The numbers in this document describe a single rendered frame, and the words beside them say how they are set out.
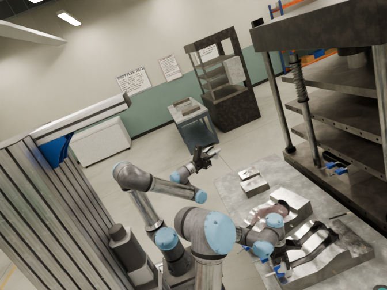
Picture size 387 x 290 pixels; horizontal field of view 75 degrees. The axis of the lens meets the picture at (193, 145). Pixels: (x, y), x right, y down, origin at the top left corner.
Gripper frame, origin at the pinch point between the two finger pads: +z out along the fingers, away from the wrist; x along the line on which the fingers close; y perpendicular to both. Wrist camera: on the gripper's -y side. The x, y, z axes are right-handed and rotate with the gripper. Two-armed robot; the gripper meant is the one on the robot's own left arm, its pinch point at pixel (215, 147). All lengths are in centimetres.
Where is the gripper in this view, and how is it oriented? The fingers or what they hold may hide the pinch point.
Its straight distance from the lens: 159.7
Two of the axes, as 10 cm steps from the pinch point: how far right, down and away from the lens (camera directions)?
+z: 7.7, -4.9, 4.1
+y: 2.9, 8.4, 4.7
